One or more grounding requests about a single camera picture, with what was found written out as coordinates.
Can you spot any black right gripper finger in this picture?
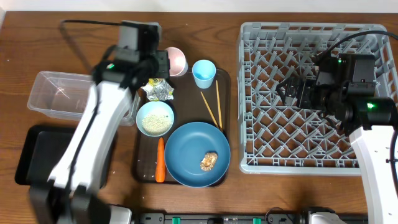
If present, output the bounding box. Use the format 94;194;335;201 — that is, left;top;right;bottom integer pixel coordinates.
275;78;291;93
282;95;296;106

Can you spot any pink plastic cup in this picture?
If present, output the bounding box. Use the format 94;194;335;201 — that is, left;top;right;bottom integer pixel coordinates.
165;47;188;77

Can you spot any yellow foil snack wrapper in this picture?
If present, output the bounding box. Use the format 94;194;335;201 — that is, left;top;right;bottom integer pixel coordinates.
142;78;174;101

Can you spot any light blue plastic cup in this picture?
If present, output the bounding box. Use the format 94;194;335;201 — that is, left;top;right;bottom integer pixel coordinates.
192;60;216;89

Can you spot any light blue rice bowl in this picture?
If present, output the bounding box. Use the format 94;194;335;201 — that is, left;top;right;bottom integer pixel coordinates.
136;101;174;137

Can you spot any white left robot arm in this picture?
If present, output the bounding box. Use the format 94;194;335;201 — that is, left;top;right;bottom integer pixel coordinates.
29;21;170;223

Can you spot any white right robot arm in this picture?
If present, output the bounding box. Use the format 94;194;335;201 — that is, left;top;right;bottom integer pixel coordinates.
276;54;397;223

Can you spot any grey dishwasher rack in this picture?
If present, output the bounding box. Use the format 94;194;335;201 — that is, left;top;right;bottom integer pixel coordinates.
237;22;397;176

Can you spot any wooden chopstick left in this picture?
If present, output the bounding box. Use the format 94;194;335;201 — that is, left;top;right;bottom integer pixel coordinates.
200;91;220;129

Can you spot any wooden chopstick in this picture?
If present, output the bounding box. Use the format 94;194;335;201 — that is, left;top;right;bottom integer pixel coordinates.
200;91;220;129
216;80;223;132

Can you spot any wooden chopstick right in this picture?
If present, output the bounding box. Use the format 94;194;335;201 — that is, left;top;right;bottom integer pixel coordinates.
216;80;223;132

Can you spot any blue plate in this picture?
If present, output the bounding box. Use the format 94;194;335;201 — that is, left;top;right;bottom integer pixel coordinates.
165;122;231;188

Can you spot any crumpled brown food scrap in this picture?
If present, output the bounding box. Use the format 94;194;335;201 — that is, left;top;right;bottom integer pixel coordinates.
200;152;218;172

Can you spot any clear plastic bin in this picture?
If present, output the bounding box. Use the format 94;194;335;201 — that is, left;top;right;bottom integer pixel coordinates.
27;71;141;126

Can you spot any orange carrot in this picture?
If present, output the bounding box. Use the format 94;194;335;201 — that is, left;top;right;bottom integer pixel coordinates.
155;138;166;183

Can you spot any black plastic bin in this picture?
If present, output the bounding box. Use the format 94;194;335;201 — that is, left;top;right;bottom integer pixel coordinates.
14;124;118;191

